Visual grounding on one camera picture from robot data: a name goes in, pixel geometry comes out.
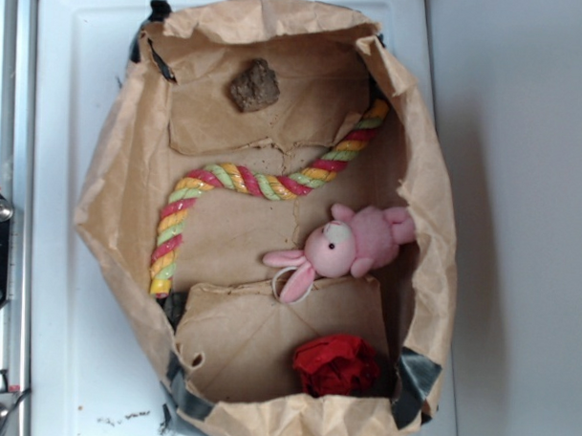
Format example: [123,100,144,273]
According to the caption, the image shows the brown rough rock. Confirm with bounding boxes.
[228,58,280,112]

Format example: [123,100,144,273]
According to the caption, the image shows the crumpled red paper ball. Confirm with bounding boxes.
[292,334,380,397]

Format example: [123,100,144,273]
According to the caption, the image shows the red yellow green twisted rope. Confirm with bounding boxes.
[148,91,391,306]

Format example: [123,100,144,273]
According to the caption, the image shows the pink plush bunny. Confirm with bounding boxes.
[263,204,416,304]

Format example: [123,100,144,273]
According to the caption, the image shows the aluminium frame rail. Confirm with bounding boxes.
[0,0,38,436]

